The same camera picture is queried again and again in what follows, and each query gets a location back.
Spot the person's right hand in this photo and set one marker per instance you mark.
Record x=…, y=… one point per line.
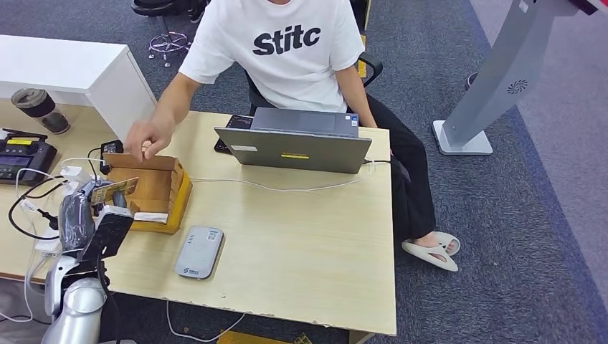
x=149, y=137

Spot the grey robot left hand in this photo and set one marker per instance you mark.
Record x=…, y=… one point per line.
x=76, y=223

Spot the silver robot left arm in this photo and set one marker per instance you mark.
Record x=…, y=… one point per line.
x=78, y=308

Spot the person's right forearm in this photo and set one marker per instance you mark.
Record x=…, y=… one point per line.
x=176, y=97

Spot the person's left forearm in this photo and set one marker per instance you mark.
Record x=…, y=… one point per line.
x=354, y=95

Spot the grey card reader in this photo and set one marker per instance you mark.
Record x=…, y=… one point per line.
x=198, y=251

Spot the person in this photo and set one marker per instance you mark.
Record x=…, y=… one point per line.
x=285, y=71

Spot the white power strip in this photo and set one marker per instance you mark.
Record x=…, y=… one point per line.
x=47, y=243

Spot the white charger plug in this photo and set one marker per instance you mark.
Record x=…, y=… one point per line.
x=71, y=171
x=70, y=188

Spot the black power adapter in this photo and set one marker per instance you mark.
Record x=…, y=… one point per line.
x=112, y=147

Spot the brown cardboard box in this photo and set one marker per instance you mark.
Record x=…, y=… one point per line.
x=157, y=190

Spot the white paper strip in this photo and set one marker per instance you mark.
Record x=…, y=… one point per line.
x=152, y=217

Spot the black handheld controller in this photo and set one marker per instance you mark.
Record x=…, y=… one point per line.
x=23, y=159

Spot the black smartphone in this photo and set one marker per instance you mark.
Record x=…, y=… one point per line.
x=240, y=121

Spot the swivel chair with chrome base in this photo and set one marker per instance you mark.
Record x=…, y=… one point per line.
x=167, y=42

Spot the white cabinet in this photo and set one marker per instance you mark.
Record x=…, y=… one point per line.
x=62, y=66

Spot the clear tumbler with dark lid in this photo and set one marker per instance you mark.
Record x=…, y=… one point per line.
x=39, y=109

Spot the black shoe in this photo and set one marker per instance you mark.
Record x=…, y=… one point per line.
x=195, y=14

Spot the grey laptop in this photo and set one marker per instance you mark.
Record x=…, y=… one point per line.
x=294, y=149

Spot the yellow object under desk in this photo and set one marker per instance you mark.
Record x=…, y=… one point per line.
x=247, y=339

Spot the yellow strip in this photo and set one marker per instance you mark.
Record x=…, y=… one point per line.
x=362, y=61

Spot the beige slipper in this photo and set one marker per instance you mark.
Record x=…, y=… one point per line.
x=427, y=255
x=452, y=242

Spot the grey kiosk stand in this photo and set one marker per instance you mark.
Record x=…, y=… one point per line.
x=499, y=80

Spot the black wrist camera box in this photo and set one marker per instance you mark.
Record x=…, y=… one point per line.
x=109, y=235

